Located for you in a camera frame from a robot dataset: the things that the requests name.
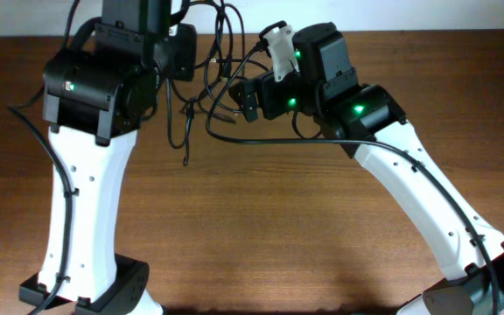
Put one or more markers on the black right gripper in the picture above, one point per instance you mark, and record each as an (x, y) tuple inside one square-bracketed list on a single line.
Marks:
[(248, 101)]

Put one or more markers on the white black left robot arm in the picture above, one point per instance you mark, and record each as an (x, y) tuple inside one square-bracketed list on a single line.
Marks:
[(98, 89)]

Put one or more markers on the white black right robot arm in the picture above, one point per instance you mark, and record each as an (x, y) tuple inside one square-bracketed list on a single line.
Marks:
[(313, 75)]

